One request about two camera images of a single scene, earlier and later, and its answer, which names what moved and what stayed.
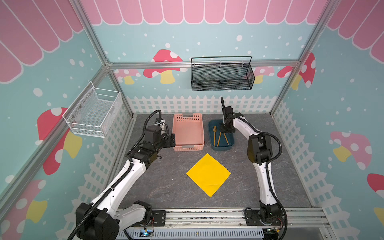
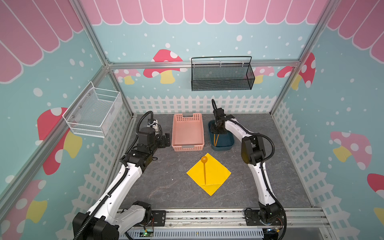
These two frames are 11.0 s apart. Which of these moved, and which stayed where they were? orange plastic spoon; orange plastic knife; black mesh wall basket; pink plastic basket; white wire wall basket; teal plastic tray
Moved: orange plastic spoon; orange plastic knife
Stayed: black mesh wall basket; pink plastic basket; white wire wall basket; teal plastic tray
